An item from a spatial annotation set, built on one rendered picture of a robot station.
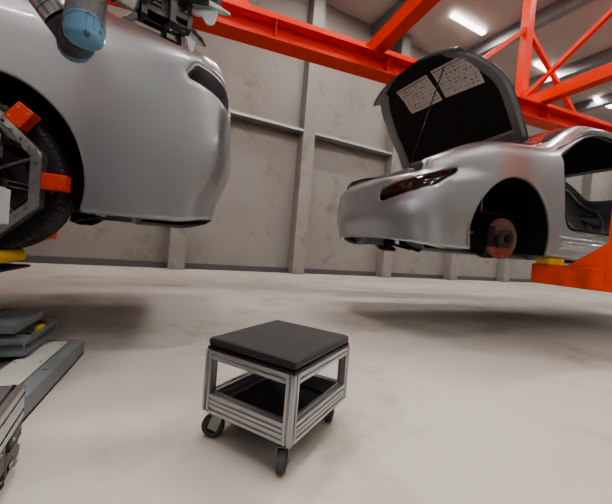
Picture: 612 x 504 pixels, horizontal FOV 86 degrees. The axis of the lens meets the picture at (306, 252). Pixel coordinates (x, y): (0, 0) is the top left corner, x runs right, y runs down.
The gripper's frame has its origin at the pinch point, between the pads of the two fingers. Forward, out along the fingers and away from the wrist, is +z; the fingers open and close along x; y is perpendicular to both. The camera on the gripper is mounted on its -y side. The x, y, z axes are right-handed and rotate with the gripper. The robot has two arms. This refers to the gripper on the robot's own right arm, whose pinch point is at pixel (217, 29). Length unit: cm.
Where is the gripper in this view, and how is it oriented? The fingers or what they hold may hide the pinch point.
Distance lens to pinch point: 111.4
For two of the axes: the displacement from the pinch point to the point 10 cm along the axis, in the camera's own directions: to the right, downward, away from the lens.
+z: 7.5, 0.5, 6.6
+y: 0.1, 10.0, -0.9
